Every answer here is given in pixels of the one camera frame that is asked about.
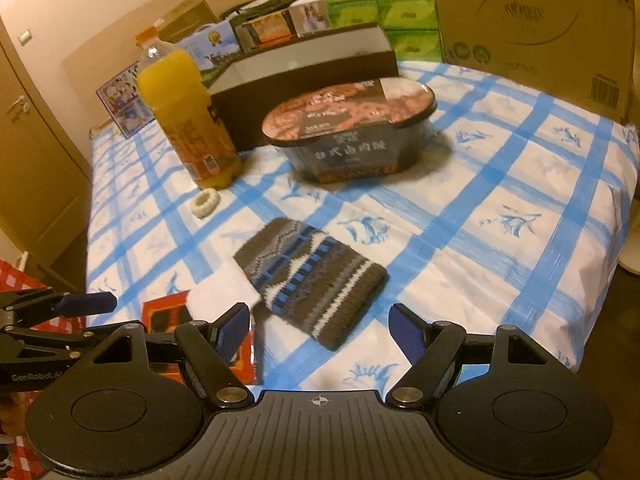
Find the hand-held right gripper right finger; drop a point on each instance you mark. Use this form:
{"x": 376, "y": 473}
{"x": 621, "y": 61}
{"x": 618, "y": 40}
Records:
{"x": 405, "y": 332}

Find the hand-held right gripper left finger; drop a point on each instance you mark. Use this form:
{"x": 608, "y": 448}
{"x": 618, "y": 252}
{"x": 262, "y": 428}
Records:
{"x": 232, "y": 327}

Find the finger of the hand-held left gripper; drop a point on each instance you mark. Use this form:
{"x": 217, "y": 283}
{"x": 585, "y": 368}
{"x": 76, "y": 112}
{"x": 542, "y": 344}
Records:
{"x": 50, "y": 345}
{"x": 85, "y": 304}

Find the white sock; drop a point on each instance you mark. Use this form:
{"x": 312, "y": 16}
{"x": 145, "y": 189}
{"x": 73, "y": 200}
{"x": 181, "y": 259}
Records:
{"x": 220, "y": 287}

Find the brown patterned knit sock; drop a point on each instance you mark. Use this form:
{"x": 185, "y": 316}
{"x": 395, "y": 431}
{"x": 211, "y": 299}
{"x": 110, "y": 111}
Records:
{"x": 310, "y": 285}

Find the white hair scrunchie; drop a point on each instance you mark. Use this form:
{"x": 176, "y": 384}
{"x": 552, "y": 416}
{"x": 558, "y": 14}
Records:
{"x": 199, "y": 211}

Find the brown box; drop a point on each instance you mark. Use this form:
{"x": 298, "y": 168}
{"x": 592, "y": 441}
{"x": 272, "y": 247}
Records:
{"x": 300, "y": 60}

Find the person's left hand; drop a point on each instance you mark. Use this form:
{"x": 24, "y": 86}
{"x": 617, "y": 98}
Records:
{"x": 11, "y": 412}

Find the red packet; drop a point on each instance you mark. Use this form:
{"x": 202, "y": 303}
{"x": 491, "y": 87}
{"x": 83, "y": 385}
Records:
{"x": 162, "y": 310}

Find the red checkered bag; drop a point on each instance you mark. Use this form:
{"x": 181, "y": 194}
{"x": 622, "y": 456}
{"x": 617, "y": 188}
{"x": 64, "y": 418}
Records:
{"x": 20, "y": 272}

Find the wooden cabinet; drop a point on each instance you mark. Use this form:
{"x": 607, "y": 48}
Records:
{"x": 35, "y": 160}

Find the blue checked bed sheet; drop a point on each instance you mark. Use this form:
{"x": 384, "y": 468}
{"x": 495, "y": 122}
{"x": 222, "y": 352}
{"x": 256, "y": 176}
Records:
{"x": 500, "y": 185}

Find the orange juice bottle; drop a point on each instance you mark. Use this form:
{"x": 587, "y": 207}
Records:
{"x": 185, "y": 110}

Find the black instant meal bowl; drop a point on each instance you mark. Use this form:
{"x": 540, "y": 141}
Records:
{"x": 350, "y": 110}

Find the milk carton with cow print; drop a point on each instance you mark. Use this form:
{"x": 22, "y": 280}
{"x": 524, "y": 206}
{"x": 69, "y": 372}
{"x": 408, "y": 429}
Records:
{"x": 210, "y": 42}

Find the small cardboard box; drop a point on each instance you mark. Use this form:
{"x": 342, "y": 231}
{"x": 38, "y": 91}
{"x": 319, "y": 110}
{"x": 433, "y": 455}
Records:
{"x": 190, "y": 15}

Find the large cardboard box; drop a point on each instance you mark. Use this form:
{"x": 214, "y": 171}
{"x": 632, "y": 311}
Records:
{"x": 525, "y": 35}

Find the bundle of green tissue packs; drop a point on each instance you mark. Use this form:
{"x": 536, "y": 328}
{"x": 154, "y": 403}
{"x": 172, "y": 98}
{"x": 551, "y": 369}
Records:
{"x": 400, "y": 10}

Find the white box with photo print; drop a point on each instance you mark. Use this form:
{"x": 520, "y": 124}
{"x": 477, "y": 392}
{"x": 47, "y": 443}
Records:
{"x": 312, "y": 15}

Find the white wall switch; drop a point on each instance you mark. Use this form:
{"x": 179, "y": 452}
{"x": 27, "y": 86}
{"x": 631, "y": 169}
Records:
{"x": 23, "y": 36}

